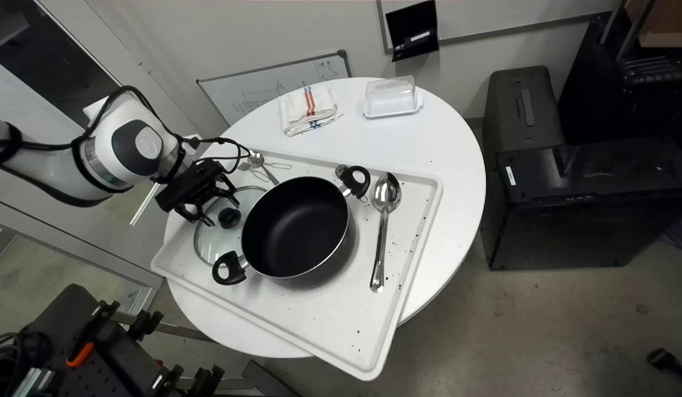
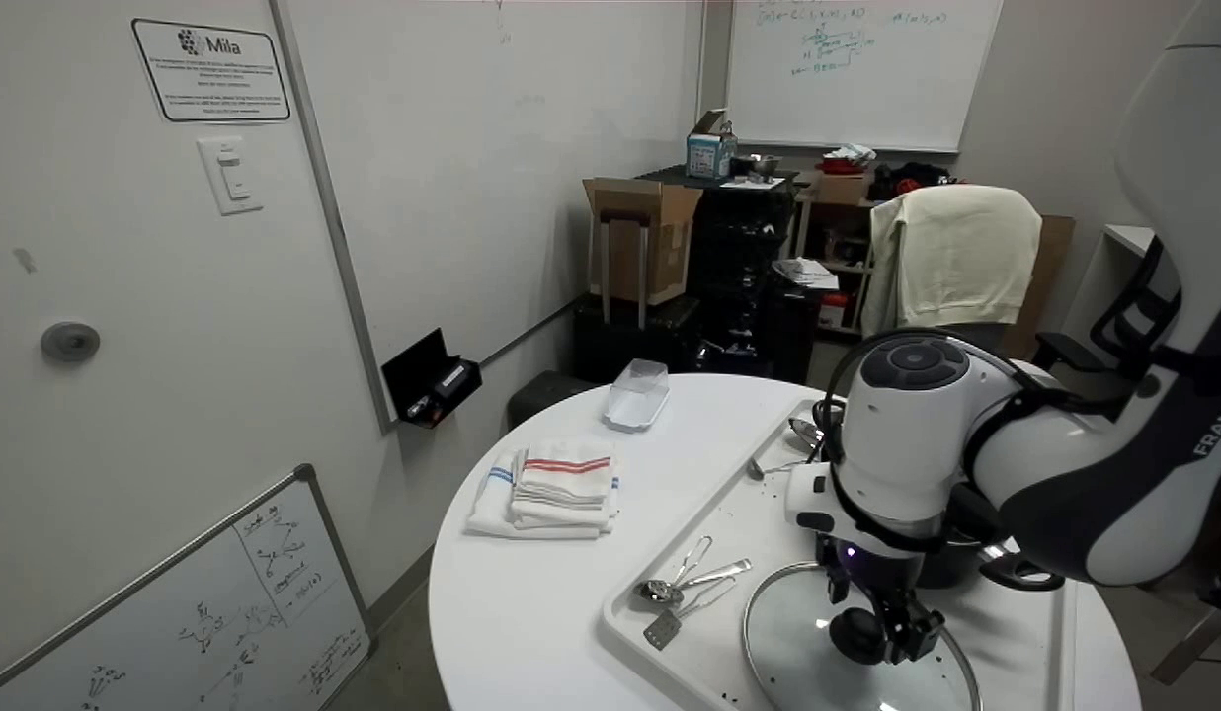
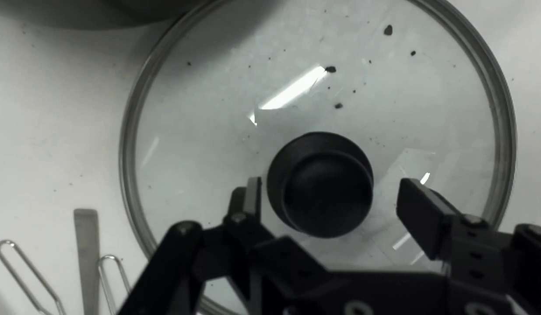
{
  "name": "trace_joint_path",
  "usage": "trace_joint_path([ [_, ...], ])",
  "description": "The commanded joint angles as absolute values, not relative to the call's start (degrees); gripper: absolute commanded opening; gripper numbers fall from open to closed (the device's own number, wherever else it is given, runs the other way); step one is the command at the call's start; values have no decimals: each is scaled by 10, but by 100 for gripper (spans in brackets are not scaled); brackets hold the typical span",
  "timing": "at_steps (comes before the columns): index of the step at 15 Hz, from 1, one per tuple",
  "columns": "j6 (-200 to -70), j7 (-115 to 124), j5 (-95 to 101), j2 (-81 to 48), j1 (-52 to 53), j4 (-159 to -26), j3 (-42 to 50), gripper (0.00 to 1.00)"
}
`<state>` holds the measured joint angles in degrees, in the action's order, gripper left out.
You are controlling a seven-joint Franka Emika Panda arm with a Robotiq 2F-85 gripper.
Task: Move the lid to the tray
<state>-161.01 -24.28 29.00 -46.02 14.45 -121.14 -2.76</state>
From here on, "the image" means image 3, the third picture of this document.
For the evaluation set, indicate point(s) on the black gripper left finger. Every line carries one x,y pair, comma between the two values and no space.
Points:
222,262

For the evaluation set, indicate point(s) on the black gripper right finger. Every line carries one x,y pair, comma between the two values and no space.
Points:
485,255

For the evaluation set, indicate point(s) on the glass lid with black knob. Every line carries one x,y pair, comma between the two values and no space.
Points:
222,115

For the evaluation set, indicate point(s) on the black cooking pot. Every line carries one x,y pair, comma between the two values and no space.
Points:
77,10

